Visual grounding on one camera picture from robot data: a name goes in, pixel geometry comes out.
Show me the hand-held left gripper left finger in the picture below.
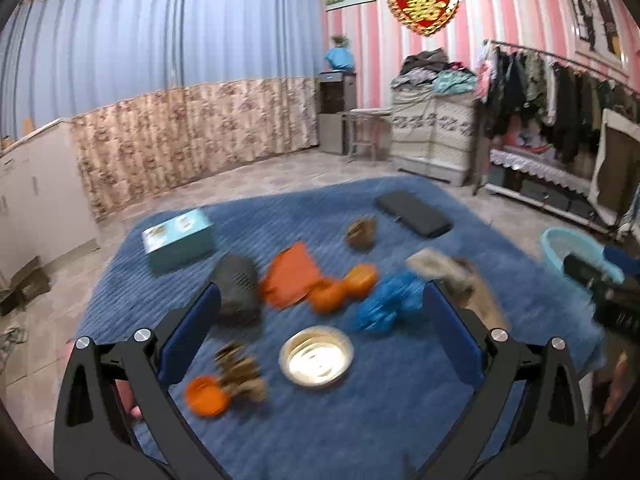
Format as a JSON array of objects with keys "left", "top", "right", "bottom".
[{"left": 52, "top": 282, "right": 223, "bottom": 480}]

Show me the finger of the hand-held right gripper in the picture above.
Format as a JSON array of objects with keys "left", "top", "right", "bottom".
[{"left": 563, "top": 254, "right": 611, "bottom": 287}]

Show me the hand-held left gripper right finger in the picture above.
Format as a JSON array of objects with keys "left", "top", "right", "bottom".
[{"left": 415, "top": 280, "right": 588, "bottom": 480}]

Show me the orange snack wrapper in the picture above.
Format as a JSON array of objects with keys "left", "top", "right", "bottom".
[{"left": 259, "top": 242, "right": 326, "bottom": 310}]

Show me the light blue plastic basket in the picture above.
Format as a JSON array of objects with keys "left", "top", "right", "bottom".
[{"left": 541, "top": 227, "right": 625, "bottom": 283}]

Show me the dark grey cylindrical speaker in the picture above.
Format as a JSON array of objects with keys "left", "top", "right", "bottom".
[{"left": 212, "top": 254, "right": 264, "bottom": 324}]

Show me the brown phone case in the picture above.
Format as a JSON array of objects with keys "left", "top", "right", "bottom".
[{"left": 406, "top": 247, "right": 507, "bottom": 332}]

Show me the crumpled brown paper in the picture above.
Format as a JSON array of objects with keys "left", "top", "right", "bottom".
[
  {"left": 346, "top": 216, "right": 379, "bottom": 251},
  {"left": 214, "top": 344, "right": 269, "bottom": 404}
]

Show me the crumpled blue plastic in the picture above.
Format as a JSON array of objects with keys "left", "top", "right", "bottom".
[{"left": 354, "top": 270, "right": 427, "bottom": 333}]

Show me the teal cardboard box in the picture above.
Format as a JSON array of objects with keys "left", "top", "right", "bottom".
[{"left": 141, "top": 208, "right": 217, "bottom": 277}]

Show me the orange tangerine right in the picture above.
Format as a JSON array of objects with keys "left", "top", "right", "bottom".
[{"left": 344, "top": 263, "right": 379, "bottom": 302}]

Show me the orange tangerine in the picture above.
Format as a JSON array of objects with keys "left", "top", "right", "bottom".
[
  {"left": 309, "top": 282, "right": 349, "bottom": 314},
  {"left": 344, "top": 263, "right": 379, "bottom": 302}
]

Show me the lace covered low shelf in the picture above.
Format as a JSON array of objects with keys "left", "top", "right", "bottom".
[{"left": 489, "top": 145, "right": 603, "bottom": 222}]

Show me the white framed panel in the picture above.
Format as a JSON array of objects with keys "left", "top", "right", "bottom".
[{"left": 589, "top": 108, "right": 640, "bottom": 227}]

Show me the black flat case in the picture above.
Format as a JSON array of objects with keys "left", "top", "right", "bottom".
[{"left": 376, "top": 191, "right": 454, "bottom": 239}]

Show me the round metal bowl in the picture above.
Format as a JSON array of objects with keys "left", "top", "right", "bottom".
[{"left": 278, "top": 326, "right": 355, "bottom": 389}]

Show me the orange tangerine left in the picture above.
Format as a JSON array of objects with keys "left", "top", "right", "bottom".
[{"left": 309, "top": 282, "right": 349, "bottom": 314}]

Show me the blue textured blanket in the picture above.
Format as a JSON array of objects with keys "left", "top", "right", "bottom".
[{"left": 75, "top": 175, "right": 608, "bottom": 480}]

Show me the row of hanging clothes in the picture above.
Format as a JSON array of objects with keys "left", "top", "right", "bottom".
[{"left": 476, "top": 42, "right": 640, "bottom": 167}]

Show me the dark low stool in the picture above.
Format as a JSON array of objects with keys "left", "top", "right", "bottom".
[{"left": 0, "top": 256, "right": 52, "bottom": 317}]

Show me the patterned cloth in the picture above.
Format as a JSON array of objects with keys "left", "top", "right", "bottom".
[{"left": 0, "top": 326, "right": 28, "bottom": 358}]

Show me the cloth covered drawer cabinet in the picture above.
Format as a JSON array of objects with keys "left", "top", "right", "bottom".
[{"left": 390, "top": 85, "right": 479, "bottom": 187}]

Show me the white cabinet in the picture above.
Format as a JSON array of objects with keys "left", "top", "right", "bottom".
[{"left": 0, "top": 117, "right": 101, "bottom": 281}]

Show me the metal clothes rack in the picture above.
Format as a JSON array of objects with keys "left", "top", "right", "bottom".
[{"left": 474, "top": 38, "right": 640, "bottom": 222}]

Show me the grey stool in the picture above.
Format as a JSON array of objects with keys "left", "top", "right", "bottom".
[{"left": 342, "top": 108, "right": 394, "bottom": 164}]

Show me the grey water dispenser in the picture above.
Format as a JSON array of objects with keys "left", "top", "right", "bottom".
[{"left": 316, "top": 71, "right": 358, "bottom": 156}]

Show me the pile of folded clothes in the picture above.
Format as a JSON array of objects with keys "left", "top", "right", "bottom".
[{"left": 392, "top": 48, "right": 479, "bottom": 96}]

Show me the blue bag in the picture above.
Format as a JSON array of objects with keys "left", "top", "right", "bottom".
[{"left": 323, "top": 47, "right": 356, "bottom": 72}]

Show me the blue and floral curtain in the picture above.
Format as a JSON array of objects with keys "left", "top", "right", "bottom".
[{"left": 0, "top": 0, "right": 323, "bottom": 224}]

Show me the framed wall photo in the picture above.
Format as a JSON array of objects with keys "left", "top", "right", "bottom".
[{"left": 562, "top": 0, "right": 629, "bottom": 69}]

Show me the red heart wall decoration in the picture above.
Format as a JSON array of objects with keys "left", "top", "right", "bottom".
[{"left": 387, "top": 0, "right": 461, "bottom": 37}]

